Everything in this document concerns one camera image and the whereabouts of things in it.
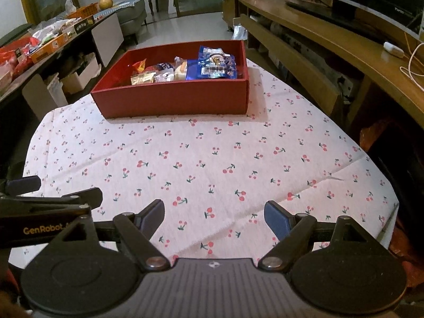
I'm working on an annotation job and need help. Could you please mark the orange cardboard box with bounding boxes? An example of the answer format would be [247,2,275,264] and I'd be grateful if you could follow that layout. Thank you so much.
[68,3,100,19]

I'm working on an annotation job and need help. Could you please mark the white cable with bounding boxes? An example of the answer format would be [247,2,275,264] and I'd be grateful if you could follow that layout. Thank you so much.
[400,41,424,91]

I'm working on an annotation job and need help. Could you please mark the blue snack packet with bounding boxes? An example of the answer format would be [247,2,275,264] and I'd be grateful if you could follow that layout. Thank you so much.
[187,45,237,80]

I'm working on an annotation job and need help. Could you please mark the dark side table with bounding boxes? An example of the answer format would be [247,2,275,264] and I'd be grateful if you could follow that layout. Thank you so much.
[0,13,125,113]

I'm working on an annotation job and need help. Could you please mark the pale cake packet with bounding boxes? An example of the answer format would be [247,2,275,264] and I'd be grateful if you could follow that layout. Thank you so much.
[174,58,189,81]

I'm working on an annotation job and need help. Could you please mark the cherry print tablecloth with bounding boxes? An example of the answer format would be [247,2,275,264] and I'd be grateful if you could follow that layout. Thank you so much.
[8,58,400,272]

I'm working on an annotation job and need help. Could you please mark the wooden television cabinet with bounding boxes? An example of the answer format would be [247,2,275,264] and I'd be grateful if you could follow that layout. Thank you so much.
[222,0,424,130]

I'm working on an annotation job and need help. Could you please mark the grey sofa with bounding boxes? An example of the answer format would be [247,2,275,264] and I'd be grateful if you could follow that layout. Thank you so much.
[114,0,148,45]

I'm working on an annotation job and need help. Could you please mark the red plastic bag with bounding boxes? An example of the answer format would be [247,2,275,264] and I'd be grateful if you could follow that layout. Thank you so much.
[0,38,40,83]

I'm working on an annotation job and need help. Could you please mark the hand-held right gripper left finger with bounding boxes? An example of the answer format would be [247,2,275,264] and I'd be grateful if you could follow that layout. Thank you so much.
[48,199,171,270]

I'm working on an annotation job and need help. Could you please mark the red cardboard box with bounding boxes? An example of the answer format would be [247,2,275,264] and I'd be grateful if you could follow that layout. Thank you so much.
[90,39,250,119]

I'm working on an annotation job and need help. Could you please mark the silver foil bag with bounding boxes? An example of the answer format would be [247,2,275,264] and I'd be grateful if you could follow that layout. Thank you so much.
[232,23,249,40]

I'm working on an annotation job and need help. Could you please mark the gold snack packet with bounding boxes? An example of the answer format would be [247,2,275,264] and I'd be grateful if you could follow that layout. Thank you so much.
[130,73,156,85]

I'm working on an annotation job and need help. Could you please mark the white power adapter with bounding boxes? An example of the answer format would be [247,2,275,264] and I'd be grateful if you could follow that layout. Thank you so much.
[383,41,405,57]

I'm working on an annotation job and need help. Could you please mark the clear packet with white label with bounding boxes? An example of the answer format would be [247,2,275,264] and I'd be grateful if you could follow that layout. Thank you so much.
[154,69,175,83]

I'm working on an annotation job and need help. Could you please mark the black television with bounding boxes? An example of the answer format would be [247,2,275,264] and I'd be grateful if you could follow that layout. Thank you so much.
[278,0,424,43]

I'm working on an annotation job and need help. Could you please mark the bread packet with blue label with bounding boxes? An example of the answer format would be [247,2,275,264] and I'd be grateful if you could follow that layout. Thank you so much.
[143,61,174,73]

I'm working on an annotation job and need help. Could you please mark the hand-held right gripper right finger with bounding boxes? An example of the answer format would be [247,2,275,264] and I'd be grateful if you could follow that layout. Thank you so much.
[258,200,388,270]

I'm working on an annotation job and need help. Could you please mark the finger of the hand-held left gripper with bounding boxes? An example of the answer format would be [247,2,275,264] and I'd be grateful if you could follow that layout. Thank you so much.
[0,175,42,197]
[0,187,103,213]

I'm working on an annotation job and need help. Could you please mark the long orange labelled box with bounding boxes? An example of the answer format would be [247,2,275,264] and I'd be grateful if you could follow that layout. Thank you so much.
[31,31,75,63]

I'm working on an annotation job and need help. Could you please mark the white plastic bag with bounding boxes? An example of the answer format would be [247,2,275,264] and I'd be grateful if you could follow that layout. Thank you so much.
[31,20,72,37]

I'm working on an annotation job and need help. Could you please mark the orange plastic bag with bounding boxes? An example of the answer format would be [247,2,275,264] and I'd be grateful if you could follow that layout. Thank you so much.
[359,119,391,153]

